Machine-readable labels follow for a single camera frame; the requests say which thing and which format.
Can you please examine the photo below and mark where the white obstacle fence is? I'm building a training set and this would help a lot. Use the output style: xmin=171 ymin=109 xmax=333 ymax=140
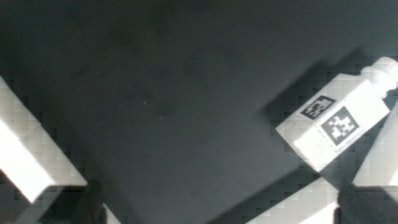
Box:
xmin=0 ymin=78 xmax=87 ymax=202

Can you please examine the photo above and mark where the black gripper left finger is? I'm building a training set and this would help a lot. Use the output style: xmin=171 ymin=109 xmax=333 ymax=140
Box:
xmin=38 ymin=180 xmax=109 ymax=224

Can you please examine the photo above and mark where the white table leg front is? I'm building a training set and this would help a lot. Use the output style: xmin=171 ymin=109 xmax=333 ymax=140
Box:
xmin=276 ymin=57 xmax=398 ymax=172

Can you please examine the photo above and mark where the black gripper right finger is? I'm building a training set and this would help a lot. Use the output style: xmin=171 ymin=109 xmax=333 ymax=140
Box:
xmin=334 ymin=185 xmax=398 ymax=224

